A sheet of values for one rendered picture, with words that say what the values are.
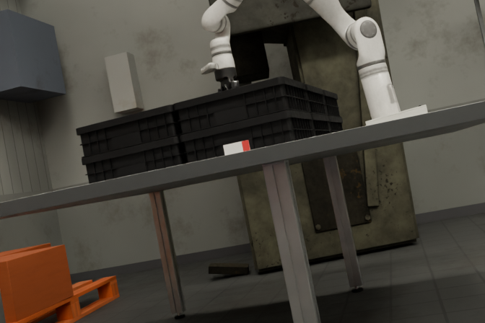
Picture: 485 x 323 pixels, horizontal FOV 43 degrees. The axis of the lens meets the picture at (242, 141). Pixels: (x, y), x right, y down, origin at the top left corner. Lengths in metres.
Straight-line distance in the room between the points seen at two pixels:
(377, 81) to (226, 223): 3.64
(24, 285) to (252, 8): 2.06
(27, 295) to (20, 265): 0.16
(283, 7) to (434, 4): 1.88
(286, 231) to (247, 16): 2.42
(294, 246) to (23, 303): 2.16
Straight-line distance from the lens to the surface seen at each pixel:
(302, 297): 1.60
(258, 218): 4.04
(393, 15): 5.39
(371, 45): 2.02
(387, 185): 4.11
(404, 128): 1.49
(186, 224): 5.59
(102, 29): 6.00
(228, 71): 2.09
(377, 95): 2.00
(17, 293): 3.46
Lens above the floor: 0.63
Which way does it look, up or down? 4 degrees up
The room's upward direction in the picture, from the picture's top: 11 degrees counter-clockwise
